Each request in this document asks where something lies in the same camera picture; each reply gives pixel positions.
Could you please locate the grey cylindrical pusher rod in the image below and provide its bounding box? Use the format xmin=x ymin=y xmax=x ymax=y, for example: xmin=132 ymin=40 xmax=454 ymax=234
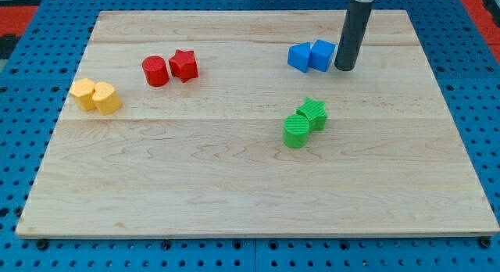
xmin=334 ymin=0 xmax=373 ymax=71

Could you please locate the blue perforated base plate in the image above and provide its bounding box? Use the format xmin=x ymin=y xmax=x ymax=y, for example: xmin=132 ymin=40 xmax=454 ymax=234
xmin=1 ymin=0 xmax=499 ymax=271

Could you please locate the green cylinder block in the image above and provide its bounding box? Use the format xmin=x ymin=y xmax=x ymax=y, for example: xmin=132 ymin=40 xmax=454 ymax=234
xmin=282 ymin=114 xmax=310 ymax=149

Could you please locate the green star block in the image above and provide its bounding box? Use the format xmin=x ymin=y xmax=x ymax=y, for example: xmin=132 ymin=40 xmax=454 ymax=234
xmin=296 ymin=97 xmax=327 ymax=131

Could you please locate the light wooden board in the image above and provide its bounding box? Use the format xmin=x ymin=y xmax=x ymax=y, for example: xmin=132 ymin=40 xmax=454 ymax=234
xmin=16 ymin=10 xmax=499 ymax=239

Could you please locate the blue triangular block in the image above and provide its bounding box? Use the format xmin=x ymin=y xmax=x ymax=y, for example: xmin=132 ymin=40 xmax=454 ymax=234
xmin=287 ymin=42 xmax=311 ymax=73

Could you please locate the red star block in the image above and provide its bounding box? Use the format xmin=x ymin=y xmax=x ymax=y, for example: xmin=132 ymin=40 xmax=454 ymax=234
xmin=169 ymin=49 xmax=198 ymax=83

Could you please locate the blue cube block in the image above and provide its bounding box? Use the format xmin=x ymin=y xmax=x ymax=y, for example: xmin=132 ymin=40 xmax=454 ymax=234
xmin=308 ymin=39 xmax=336 ymax=72

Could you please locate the yellow heart block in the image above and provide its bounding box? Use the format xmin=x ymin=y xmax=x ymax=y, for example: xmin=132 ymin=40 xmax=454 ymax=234
xmin=92 ymin=82 xmax=122 ymax=115

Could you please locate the yellow hexagon block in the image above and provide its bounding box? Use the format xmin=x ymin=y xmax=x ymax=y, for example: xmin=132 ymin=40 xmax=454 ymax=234
xmin=70 ymin=78 xmax=96 ymax=111

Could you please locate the red cylinder block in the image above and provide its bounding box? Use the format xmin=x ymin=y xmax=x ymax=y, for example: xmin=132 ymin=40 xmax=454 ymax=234
xmin=141 ymin=55 xmax=170 ymax=87

